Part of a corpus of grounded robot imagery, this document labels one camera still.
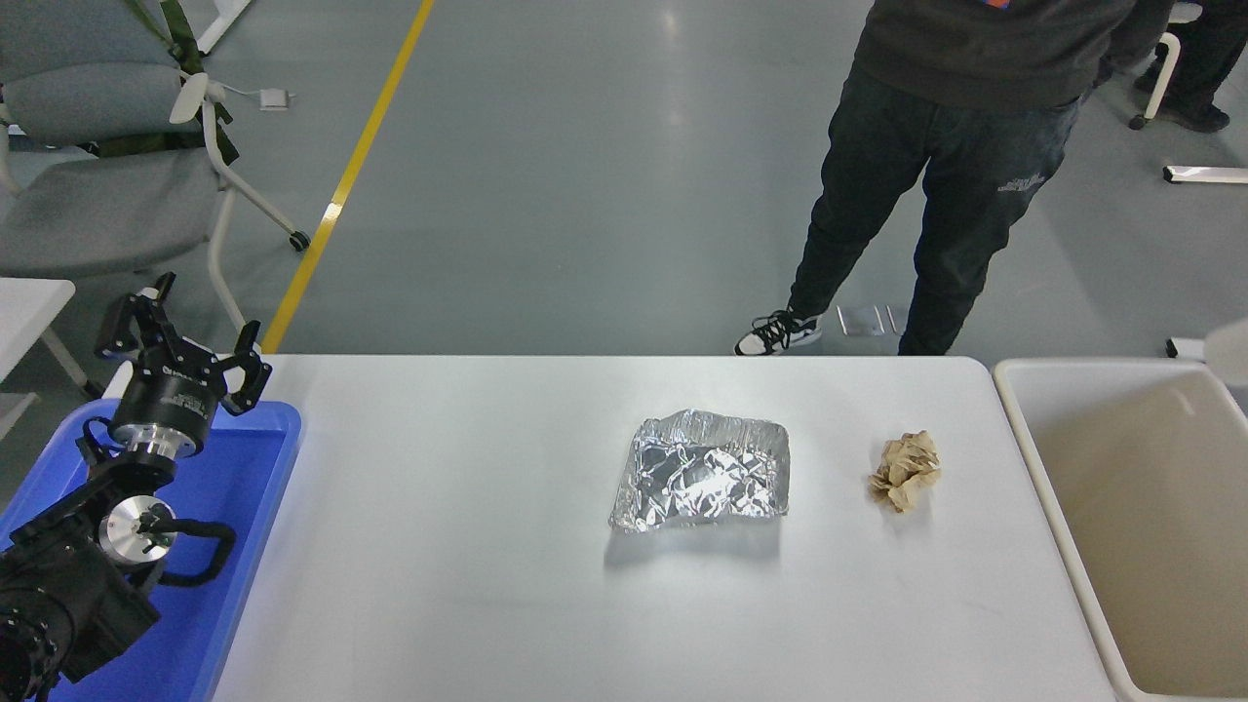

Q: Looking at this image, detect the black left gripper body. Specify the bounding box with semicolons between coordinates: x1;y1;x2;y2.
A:
110;349;229;443

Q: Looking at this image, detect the silver foil tray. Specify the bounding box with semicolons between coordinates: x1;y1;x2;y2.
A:
608;409;791;533

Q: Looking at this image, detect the tan paper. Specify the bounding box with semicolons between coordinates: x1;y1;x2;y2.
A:
868;430;943;515

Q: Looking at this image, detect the white paper cup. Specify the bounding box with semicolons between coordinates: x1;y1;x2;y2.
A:
1202;317;1248;389

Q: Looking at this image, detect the small white side table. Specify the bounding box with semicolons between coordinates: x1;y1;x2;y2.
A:
0;278;103;440

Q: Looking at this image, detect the grey wheeled chair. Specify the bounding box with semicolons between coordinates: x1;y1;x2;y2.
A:
0;0;313;332

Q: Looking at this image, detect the blue plastic tray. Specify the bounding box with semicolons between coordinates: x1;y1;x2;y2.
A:
0;397;304;702

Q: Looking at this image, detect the white slanted table leg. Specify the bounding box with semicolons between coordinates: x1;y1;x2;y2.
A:
198;0;254;52

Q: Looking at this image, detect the standing person with sneakers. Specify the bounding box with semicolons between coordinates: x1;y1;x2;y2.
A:
733;0;1176;358

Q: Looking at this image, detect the large pale plastic bin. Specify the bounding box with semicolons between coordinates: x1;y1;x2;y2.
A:
993;358;1248;702

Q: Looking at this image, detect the white framed wheeled chair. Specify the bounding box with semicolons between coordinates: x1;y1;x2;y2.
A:
1129;0;1208;130

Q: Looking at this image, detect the person with dark shoes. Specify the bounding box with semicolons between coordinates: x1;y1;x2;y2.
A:
1133;0;1248;134

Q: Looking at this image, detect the green strap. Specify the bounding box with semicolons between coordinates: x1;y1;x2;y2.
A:
83;0;240;162

